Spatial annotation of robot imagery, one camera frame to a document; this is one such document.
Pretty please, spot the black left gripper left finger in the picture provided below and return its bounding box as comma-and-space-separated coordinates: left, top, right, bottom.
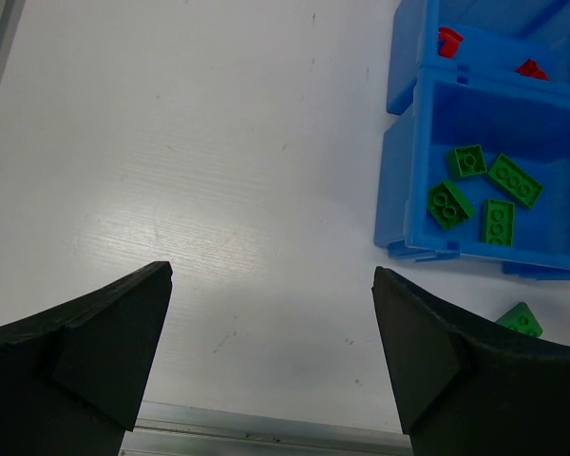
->
0, 261, 173, 455

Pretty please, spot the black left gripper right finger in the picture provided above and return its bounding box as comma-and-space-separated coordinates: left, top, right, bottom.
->
372, 267, 570, 455

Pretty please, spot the green base plate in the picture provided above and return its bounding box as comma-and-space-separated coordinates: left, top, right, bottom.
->
481, 199, 515, 246

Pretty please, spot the green curved brick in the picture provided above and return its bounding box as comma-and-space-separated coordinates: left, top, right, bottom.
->
427, 180, 475, 231

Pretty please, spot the green 2x4 plate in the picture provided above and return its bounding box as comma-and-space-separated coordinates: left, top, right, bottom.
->
487, 154, 543, 209

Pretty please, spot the green sloped 2x2 brick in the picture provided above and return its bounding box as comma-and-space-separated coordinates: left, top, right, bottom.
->
446, 144, 487, 180

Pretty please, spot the red half-round brick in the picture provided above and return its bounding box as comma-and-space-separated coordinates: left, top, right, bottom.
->
515, 59, 549, 81

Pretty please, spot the red curved piece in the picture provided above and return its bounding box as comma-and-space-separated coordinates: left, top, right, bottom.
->
438, 27, 465, 58

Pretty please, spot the blue near bin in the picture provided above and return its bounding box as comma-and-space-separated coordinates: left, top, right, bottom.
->
374, 68, 570, 281

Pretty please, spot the blue bin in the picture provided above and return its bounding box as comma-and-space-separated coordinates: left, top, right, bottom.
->
386, 1, 570, 115
374, 68, 570, 281

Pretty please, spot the blue far bin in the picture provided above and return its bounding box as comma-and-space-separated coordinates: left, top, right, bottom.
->
386, 1, 570, 115

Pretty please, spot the aluminium table rail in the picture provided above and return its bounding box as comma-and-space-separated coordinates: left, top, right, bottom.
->
119, 401, 413, 455

